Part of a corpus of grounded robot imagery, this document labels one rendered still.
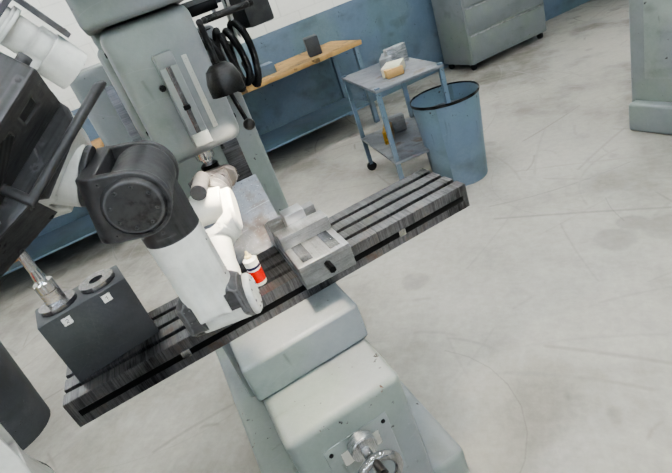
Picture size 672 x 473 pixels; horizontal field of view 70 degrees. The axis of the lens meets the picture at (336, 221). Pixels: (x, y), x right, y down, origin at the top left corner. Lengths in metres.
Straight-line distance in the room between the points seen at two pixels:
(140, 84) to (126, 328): 0.63
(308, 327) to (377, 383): 0.22
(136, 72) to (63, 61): 0.33
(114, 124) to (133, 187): 0.96
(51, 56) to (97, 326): 0.74
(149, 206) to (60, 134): 0.14
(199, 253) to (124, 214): 0.14
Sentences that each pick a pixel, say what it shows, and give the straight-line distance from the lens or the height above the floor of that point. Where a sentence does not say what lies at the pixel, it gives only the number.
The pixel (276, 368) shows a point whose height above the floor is 0.78.
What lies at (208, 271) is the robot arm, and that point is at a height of 1.25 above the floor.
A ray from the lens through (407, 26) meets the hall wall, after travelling 6.45.
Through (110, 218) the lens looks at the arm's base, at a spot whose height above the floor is 1.40.
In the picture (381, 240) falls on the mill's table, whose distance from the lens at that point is 1.41.
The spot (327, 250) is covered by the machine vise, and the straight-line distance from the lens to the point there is 1.25.
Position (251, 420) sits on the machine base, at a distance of 2.05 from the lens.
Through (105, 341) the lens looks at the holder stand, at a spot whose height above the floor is 0.97.
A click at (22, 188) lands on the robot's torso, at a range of 0.71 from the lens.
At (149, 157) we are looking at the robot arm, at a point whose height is 1.44.
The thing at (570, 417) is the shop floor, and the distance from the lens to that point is 1.99.
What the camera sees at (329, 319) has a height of 0.82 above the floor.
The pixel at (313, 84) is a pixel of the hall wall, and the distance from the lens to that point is 5.87.
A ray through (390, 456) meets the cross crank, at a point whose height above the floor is 0.64.
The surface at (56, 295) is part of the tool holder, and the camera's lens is 1.37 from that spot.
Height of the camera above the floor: 1.59
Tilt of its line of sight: 27 degrees down
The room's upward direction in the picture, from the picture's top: 20 degrees counter-clockwise
